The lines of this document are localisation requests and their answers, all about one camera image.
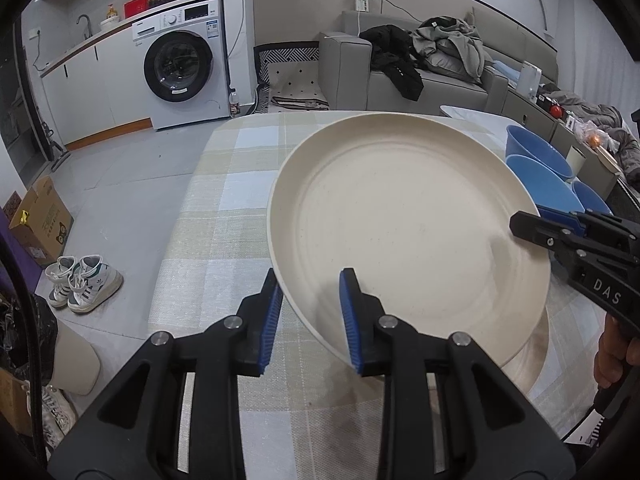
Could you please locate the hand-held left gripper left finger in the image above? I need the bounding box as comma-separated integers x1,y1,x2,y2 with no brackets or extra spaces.
47,267,285,480

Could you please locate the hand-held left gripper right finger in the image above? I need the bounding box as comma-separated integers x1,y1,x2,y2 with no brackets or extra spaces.
339,267,573,480

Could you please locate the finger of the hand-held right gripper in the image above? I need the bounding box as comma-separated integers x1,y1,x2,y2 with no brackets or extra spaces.
537,206,586,235
510,211,576,258

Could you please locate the blue bowl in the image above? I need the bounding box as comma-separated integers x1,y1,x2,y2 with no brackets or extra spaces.
506,155,586,217
506,125,574,182
571,180,614,217

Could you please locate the cream round plate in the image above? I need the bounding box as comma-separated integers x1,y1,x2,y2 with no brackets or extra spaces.
500,305,551,398
267,112,552,368

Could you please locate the person's right hand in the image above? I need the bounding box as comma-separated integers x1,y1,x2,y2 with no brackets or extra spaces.
594,312,630,388

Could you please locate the white cup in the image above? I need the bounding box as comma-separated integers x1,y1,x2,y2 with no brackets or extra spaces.
566,144,587,177

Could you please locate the grey duvet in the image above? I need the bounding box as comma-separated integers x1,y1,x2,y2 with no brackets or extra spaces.
550,90,640,186

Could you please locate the grey nightstand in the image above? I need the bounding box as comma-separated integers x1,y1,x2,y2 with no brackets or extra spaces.
502,82,571,146

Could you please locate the white kettle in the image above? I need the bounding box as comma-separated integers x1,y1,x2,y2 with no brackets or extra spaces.
520,61,544,99

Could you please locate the checked tablecloth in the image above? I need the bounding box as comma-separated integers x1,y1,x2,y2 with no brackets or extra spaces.
147,111,608,480

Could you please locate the light blue pillow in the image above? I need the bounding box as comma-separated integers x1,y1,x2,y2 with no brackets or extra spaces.
492,60,524,84

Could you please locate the white sneaker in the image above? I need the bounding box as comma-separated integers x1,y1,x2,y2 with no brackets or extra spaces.
67,255,124,314
46,256,81,309

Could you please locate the white stool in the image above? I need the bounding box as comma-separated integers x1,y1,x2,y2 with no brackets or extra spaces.
50,332,101,396

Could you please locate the pile of grey clothes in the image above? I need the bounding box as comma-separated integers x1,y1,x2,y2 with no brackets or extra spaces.
410,16,496,86

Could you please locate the black jacket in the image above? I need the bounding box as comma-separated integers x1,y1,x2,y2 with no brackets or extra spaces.
359,25,425,102

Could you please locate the black trash bag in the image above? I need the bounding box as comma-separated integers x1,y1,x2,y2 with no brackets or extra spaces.
0,295,59,392

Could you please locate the grey sofa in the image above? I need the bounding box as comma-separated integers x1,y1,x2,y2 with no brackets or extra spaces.
319,10,558,117

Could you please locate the cardboard box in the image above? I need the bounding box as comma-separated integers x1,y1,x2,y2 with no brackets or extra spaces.
9,175,75,267

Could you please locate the white washing machine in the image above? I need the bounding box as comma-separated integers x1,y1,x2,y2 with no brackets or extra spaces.
131,0,232,131

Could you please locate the white counter cabinet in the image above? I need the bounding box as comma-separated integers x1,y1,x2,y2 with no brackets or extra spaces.
40,20,153,150

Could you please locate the black cable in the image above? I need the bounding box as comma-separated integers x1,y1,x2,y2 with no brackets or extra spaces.
0,240,51,480

